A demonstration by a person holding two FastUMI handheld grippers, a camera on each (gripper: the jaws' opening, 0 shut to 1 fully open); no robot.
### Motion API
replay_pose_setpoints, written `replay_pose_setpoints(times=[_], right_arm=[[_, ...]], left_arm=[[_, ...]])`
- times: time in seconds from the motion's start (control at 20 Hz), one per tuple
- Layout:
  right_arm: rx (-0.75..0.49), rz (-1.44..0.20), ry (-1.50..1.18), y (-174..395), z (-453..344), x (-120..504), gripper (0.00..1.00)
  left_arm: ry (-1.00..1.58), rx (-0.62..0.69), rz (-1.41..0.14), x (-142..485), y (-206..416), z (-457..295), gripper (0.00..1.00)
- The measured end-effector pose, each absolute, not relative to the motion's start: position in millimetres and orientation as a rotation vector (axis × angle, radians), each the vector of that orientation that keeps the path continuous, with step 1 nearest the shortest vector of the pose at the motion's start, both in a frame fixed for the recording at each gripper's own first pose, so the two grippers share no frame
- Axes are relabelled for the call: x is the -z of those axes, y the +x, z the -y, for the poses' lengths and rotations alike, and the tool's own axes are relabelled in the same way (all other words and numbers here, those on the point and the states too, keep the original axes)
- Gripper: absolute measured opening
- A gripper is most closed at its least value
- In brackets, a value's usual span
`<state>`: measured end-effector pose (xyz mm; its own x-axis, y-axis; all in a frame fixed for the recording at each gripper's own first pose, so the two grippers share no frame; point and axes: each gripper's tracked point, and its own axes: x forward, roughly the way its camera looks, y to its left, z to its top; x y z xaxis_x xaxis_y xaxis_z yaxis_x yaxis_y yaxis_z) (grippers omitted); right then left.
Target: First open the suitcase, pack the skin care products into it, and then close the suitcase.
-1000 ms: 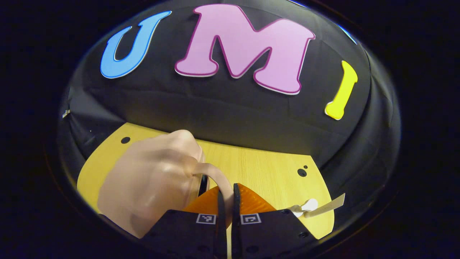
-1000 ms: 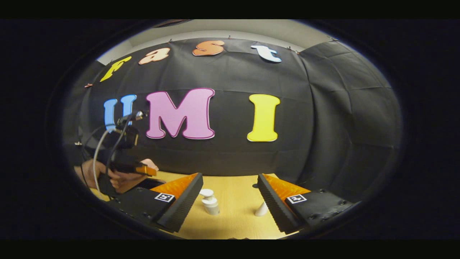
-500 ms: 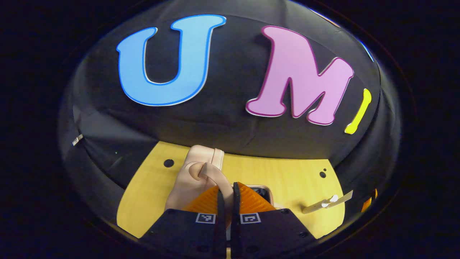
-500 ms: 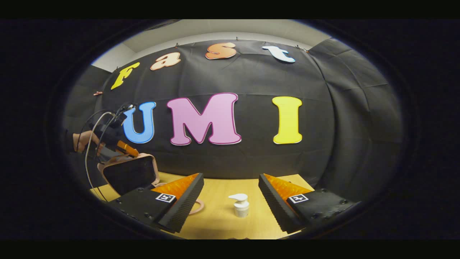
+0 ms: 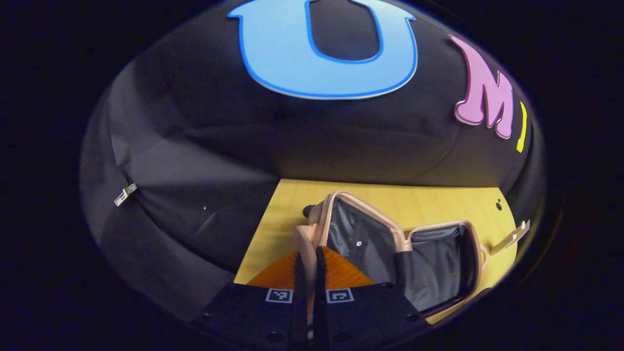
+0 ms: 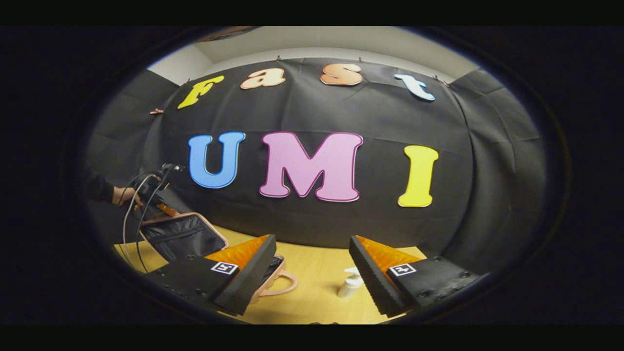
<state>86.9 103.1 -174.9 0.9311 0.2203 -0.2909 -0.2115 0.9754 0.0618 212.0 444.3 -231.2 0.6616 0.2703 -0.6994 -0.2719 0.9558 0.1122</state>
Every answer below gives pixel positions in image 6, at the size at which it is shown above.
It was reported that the black cable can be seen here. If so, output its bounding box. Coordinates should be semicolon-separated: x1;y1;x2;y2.
135;168;172;260

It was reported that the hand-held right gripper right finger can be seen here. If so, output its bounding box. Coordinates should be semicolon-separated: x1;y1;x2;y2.
349;235;488;317

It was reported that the white pump bottle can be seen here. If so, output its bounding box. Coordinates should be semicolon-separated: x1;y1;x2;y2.
337;267;364;298

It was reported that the pink suitcase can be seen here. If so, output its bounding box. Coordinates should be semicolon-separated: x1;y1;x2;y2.
140;212;299;305

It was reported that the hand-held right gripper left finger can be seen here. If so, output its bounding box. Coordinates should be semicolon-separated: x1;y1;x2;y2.
146;234;277;316

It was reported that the black backdrop cloth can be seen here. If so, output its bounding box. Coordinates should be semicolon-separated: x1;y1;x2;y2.
85;58;546;273

